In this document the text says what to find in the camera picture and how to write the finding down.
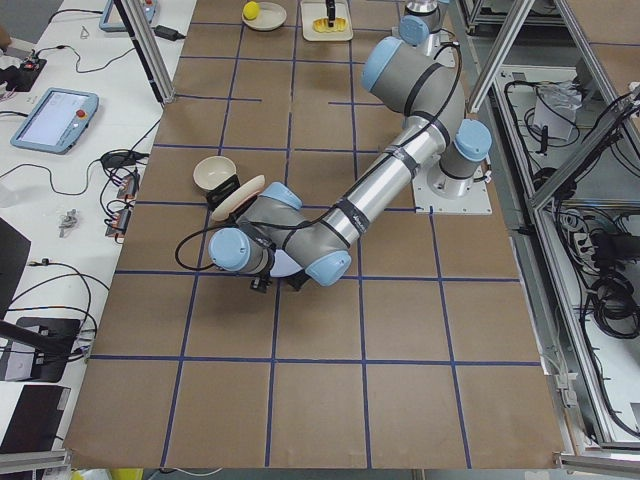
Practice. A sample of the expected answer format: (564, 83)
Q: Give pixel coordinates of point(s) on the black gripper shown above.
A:
(298, 282)
(330, 8)

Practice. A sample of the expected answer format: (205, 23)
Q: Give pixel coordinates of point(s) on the striped bread roll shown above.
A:
(325, 25)

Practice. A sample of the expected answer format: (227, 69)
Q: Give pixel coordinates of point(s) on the blue plate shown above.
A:
(284, 265)

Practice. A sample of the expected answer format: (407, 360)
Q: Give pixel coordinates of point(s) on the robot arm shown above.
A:
(419, 27)
(437, 137)

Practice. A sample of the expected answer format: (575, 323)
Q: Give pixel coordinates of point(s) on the cream plate in rack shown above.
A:
(248, 190)

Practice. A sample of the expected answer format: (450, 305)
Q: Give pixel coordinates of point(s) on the black plate rack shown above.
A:
(222, 192)

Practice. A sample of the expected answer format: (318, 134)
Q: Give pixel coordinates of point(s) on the white rectangular tray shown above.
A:
(312, 10)

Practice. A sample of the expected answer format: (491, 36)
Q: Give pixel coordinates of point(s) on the cream shallow dish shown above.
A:
(271, 17)

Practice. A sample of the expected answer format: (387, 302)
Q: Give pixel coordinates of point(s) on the yellow lemon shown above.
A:
(251, 10)

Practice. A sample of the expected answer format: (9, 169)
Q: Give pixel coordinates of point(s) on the cream bowl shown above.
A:
(212, 171)

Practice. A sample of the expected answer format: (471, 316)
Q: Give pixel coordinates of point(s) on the black power adapter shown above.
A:
(168, 33)

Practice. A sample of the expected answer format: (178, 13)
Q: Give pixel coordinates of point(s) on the black monitor stand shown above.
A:
(38, 348)

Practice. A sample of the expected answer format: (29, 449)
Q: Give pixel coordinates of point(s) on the aluminium frame post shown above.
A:
(146, 47)

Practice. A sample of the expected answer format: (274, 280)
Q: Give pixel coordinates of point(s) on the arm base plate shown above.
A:
(435, 192)

